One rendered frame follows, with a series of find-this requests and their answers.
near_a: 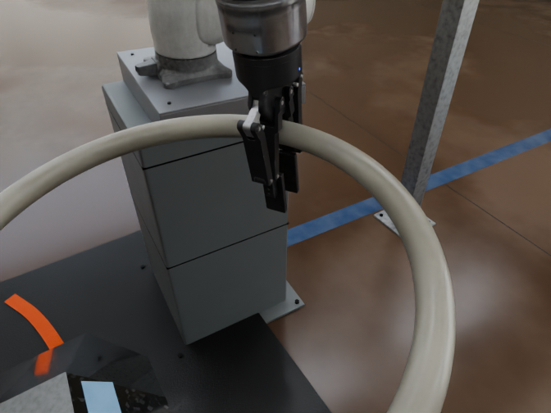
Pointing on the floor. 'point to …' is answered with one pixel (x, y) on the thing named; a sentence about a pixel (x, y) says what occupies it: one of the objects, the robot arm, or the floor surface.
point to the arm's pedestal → (205, 227)
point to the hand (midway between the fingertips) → (281, 182)
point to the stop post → (435, 97)
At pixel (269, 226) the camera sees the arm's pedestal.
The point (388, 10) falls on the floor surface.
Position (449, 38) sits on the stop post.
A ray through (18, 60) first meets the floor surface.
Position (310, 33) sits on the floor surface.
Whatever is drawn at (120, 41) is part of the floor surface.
